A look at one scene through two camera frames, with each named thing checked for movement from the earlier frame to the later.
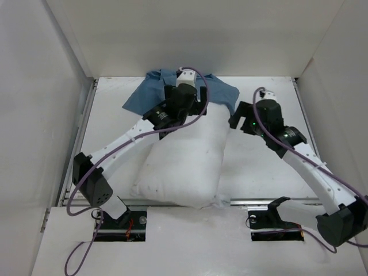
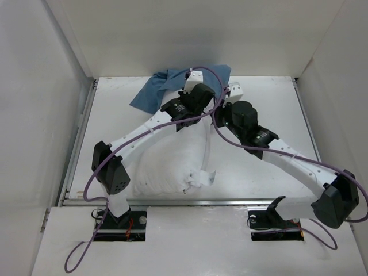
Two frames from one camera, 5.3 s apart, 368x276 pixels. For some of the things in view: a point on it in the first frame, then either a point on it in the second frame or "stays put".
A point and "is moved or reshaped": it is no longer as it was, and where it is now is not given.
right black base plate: x=267 y=225 stays put
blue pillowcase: x=152 y=91 is moved or reshaped
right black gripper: x=246 y=110 to x=220 y=111
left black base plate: x=130 y=226 stays put
